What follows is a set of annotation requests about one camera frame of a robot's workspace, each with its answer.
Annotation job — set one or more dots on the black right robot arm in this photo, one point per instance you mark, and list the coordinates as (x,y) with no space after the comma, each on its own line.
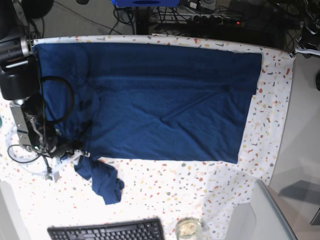
(21,81)

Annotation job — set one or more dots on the terrazzo patterned tablecloth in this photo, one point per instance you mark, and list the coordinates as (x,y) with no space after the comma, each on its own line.
(171,190)

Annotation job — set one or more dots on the black computer keyboard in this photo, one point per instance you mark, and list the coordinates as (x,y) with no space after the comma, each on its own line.
(146,229)

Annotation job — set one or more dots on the blue box at top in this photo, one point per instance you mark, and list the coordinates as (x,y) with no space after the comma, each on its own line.
(148,3)

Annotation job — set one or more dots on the clear glass jar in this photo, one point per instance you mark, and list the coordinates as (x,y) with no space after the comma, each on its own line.
(189,229)

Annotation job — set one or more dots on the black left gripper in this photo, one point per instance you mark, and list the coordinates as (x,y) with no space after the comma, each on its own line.
(310,36)

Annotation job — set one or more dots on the grey monitor edge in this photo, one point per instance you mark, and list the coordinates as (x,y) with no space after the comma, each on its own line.
(271,223)

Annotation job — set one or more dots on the dark blue t-shirt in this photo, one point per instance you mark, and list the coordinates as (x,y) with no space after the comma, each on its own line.
(148,102)

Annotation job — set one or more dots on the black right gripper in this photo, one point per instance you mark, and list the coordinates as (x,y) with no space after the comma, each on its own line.
(55,147)

